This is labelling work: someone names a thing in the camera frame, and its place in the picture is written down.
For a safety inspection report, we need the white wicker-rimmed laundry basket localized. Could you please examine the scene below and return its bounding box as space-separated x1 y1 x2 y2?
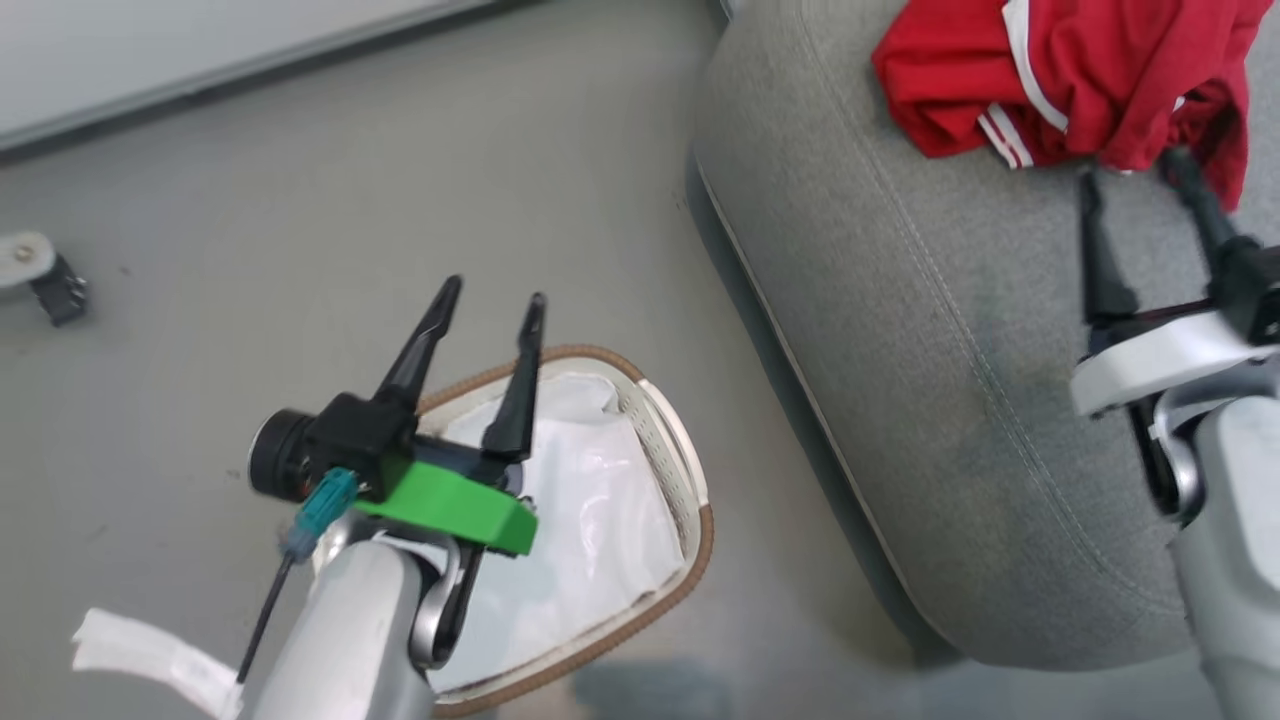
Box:
413 344 715 719

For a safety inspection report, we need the red garment with white stripes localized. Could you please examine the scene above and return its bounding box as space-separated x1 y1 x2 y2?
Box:
871 0 1277 212

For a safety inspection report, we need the white paper tag strip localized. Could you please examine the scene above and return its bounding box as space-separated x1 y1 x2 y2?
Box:
70 607 245 720

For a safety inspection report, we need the white basket liner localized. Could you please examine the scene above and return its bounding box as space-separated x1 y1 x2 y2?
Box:
425 372 693 697

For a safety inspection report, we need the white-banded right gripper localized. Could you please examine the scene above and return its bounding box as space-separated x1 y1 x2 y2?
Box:
1069 146 1280 419

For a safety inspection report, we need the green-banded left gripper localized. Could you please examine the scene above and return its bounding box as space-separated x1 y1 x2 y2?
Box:
352 275 549 557

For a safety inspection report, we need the black cable with teal connector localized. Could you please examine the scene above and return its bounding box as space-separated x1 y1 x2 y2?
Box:
234 466 360 687

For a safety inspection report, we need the grey partition frame rail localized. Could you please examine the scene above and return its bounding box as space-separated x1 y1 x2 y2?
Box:
0 0 521 156

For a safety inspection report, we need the grey fabric sofa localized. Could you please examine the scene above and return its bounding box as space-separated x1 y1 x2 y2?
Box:
691 0 1280 672

